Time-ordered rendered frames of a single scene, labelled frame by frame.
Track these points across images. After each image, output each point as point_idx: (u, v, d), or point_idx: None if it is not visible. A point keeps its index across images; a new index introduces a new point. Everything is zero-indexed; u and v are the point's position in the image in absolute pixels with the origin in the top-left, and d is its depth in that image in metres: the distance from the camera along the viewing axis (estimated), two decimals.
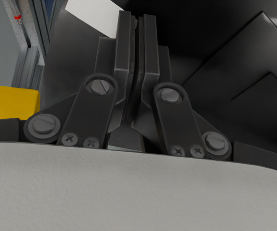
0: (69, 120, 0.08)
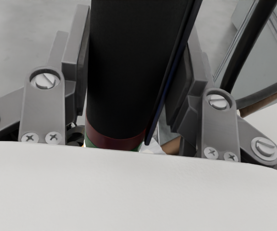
0: (24, 120, 0.08)
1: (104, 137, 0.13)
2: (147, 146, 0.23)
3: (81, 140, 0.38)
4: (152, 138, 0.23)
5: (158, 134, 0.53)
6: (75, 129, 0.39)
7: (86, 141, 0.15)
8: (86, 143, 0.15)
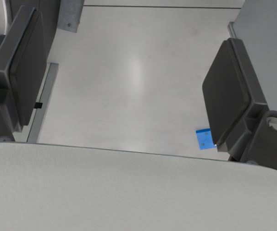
0: None
1: None
2: None
3: None
4: None
5: None
6: None
7: None
8: None
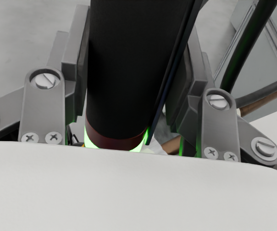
0: (24, 120, 0.08)
1: (104, 137, 0.13)
2: (147, 145, 0.23)
3: None
4: (153, 137, 0.23)
5: None
6: None
7: (86, 141, 0.15)
8: (86, 143, 0.15)
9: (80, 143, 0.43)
